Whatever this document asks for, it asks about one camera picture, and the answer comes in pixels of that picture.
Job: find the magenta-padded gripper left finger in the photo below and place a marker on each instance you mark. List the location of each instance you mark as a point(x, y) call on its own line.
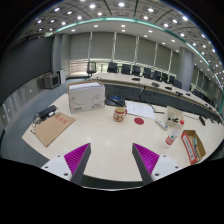
point(56, 165)

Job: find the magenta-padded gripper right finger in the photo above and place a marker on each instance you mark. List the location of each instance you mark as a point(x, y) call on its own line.
point(166, 165)

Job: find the clear red-capped water bottle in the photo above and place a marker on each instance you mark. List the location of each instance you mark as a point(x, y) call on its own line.
point(172, 136)

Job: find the brown cardboard box red label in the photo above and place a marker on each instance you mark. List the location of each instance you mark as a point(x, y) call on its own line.
point(187, 146)

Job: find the teal stapler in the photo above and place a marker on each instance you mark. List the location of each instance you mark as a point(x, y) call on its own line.
point(196, 144)

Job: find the brown kraft paper envelope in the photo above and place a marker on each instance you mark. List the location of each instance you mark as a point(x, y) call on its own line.
point(53, 128)

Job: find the white remote control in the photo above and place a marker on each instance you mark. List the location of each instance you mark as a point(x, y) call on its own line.
point(161, 124)

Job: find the white open organizer box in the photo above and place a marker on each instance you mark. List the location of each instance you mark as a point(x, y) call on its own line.
point(174, 115)

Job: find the flat round red coaster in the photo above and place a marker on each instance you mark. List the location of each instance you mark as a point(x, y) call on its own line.
point(139, 121)

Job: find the black power adapter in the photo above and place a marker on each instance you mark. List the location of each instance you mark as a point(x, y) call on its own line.
point(47, 111)

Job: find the black conference microphone unit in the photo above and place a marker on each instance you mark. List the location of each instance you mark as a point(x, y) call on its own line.
point(202, 120)

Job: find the white printed paper sheet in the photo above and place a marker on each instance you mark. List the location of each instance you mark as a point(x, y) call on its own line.
point(140, 109)

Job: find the red and cream patterned mug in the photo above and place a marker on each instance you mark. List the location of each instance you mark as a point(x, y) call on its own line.
point(119, 115)

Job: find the large white cardboard box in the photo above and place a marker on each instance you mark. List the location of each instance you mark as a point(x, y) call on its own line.
point(86, 98)

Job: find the black desk device with screen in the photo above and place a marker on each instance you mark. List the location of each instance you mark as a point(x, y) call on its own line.
point(115, 100)

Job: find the grey boxy monitor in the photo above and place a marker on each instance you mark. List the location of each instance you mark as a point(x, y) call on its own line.
point(52, 81)

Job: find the long curved conference desk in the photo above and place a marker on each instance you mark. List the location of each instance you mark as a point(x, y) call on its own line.
point(126, 90)

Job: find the row of black office chairs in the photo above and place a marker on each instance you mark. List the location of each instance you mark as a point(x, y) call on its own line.
point(126, 69)

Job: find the recessed ceiling lights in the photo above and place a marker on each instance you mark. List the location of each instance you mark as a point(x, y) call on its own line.
point(120, 4)

